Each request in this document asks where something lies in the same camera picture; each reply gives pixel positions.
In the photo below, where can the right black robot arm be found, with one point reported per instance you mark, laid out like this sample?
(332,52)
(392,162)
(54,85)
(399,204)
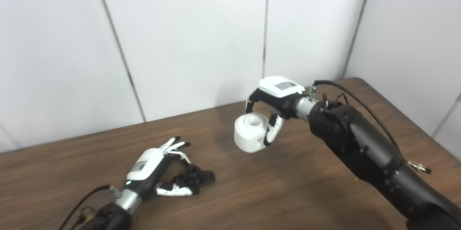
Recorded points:
(360,140)

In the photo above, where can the round white plastic piece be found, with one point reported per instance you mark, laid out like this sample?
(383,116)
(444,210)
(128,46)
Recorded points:
(248,136)

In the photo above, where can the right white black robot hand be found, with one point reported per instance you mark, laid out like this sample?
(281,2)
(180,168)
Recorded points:
(279,91)

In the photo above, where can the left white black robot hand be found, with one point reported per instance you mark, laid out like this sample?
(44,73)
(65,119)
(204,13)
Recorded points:
(146,168)

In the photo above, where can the black flanged holder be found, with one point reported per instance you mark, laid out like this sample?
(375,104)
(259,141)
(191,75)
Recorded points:
(204,177)

